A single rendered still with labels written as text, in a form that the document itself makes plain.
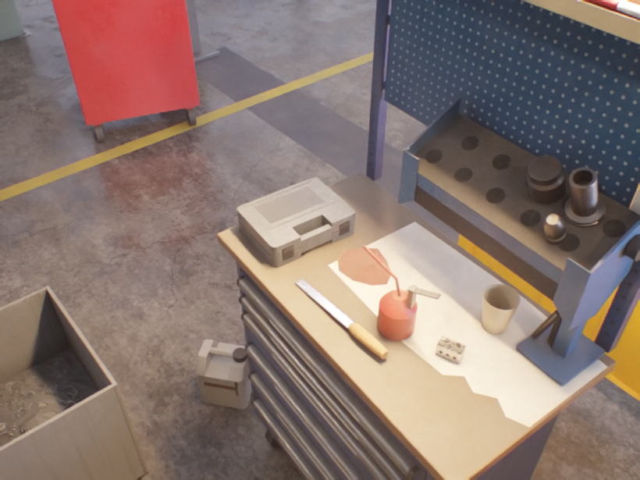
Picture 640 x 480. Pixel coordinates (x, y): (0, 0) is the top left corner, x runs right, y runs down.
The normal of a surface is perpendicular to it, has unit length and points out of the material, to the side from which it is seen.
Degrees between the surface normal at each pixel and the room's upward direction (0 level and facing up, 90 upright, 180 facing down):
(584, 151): 90
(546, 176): 28
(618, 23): 90
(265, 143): 0
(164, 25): 90
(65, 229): 0
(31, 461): 90
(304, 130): 0
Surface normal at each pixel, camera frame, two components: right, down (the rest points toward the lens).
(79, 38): 0.35, 0.61
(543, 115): -0.81, 0.39
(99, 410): 0.64, 0.50
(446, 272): 0.00, -0.76
